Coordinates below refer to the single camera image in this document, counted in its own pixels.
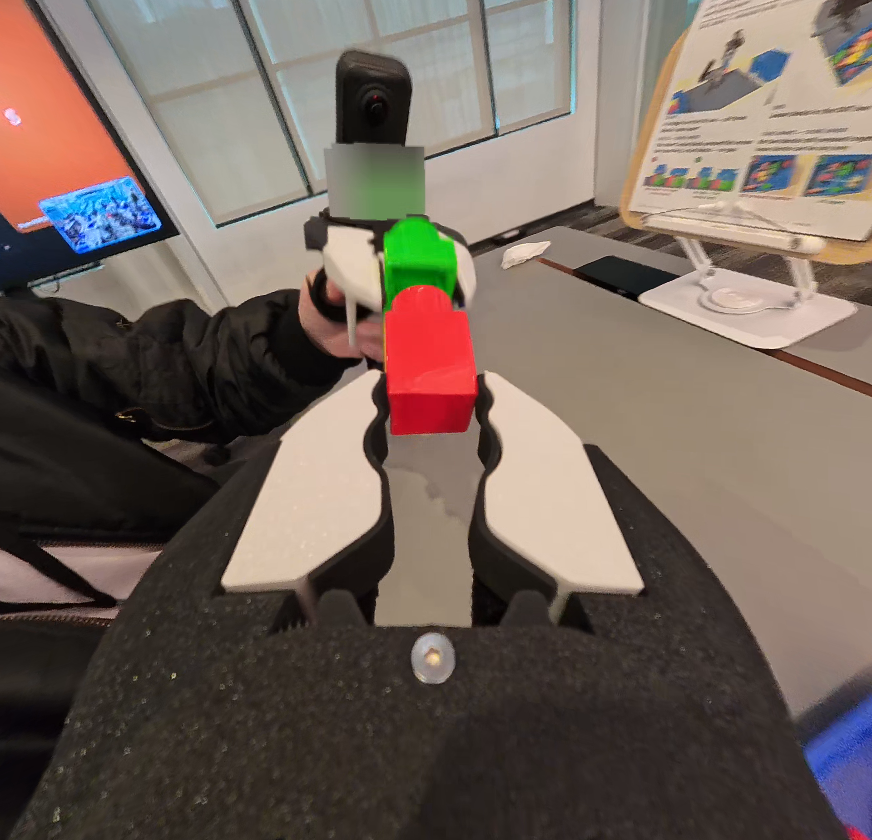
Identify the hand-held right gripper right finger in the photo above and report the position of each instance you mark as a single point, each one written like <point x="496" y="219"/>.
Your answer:
<point x="562" y="506"/>

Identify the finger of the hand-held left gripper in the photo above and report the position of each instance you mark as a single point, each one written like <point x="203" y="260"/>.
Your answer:
<point x="352" y="275"/>
<point x="463" y="270"/>

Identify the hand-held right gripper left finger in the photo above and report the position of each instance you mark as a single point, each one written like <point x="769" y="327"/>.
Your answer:
<point x="303" y="506"/>

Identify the green mega block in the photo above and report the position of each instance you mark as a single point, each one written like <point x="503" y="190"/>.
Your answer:
<point x="416" y="261"/>

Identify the red mega block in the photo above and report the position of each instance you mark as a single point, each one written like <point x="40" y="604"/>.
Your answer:
<point x="433" y="370"/>

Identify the blue storage bin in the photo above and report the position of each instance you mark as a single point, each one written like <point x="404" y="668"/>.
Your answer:
<point x="848" y="772"/>

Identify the person's left hand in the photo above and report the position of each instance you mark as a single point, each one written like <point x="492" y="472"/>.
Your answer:
<point x="334" y="333"/>

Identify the white cloth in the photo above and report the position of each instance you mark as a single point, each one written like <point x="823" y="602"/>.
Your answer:
<point x="526" y="254"/>

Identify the glass window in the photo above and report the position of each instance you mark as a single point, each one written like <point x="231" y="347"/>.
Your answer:
<point x="273" y="63"/>

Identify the dark tablet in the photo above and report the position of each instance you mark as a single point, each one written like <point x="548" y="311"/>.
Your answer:
<point x="627" y="276"/>

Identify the person's white garment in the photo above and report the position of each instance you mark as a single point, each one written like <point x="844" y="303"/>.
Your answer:
<point x="55" y="574"/>

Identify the computer monitor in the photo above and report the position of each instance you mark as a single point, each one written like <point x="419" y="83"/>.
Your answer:
<point x="68" y="131"/>

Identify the instruction sheet board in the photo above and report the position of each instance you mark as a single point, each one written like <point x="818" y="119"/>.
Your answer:
<point x="763" y="91"/>

